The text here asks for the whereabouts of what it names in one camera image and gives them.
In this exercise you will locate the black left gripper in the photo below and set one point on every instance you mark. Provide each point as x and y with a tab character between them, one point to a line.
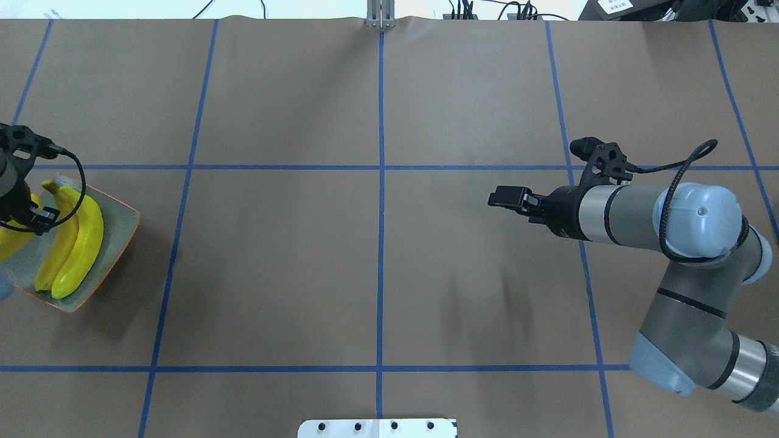
16	199

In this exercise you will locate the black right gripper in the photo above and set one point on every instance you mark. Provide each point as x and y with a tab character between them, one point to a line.
563	210

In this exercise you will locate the yellow banana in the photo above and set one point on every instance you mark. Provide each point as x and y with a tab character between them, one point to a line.
12	241
87	246
65	238

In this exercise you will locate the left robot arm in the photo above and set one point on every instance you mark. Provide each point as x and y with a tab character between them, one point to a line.
23	216

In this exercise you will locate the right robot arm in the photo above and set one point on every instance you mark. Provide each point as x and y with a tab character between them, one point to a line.
683	343

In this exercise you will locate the grey square plate orange rim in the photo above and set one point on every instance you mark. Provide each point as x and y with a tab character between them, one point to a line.
121	222

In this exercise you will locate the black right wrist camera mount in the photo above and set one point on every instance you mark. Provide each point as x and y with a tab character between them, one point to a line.
606	164

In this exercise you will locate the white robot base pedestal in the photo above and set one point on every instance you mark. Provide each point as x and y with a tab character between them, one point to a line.
408	427

